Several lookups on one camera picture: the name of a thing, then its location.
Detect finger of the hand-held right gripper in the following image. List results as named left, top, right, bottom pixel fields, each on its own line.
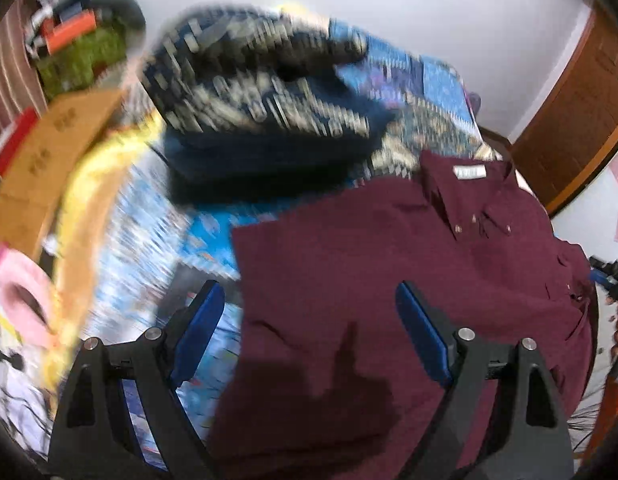
left=588, top=255, right=618, bottom=295

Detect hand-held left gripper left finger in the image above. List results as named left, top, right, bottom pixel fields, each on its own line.
left=48, top=280, right=226, bottom=480

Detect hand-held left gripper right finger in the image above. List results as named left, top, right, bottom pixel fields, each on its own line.
left=395, top=281, right=574, bottom=480

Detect maroon button-up shirt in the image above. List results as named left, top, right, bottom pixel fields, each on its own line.
left=209, top=149, right=597, bottom=480

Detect pile of clutter and clothes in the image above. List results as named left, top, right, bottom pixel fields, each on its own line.
left=23, top=0, right=96, bottom=57

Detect yellow cloth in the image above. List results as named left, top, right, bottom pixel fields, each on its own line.
left=43, top=114, right=166, bottom=393

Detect wooden door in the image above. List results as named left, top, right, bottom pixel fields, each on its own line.
left=508, top=4, right=618, bottom=217

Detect dark blue jeans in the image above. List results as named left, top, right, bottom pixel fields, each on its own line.
left=161, top=75, right=396, bottom=207

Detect pink round item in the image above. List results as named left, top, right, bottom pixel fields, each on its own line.
left=0, top=244, right=58, bottom=350

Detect blue patchwork blanket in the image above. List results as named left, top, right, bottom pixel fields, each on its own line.
left=84, top=7, right=514, bottom=473

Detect cardboard box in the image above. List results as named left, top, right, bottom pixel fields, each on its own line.
left=0, top=87, right=126, bottom=262

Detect navy patterned cloth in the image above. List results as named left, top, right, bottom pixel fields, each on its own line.
left=142, top=5, right=371, bottom=142

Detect green cloth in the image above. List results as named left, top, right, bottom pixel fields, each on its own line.
left=36, top=25, right=128, bottom=102

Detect striped curtain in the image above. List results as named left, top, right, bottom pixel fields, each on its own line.
left=0, top=0, right=50, bottom=177

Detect orange box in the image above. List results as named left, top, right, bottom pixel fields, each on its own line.
left=46, top=10, right=98, bottom=54

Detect grey cloth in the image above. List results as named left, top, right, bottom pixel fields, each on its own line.
left=89, top=0, right=148, bottom=47

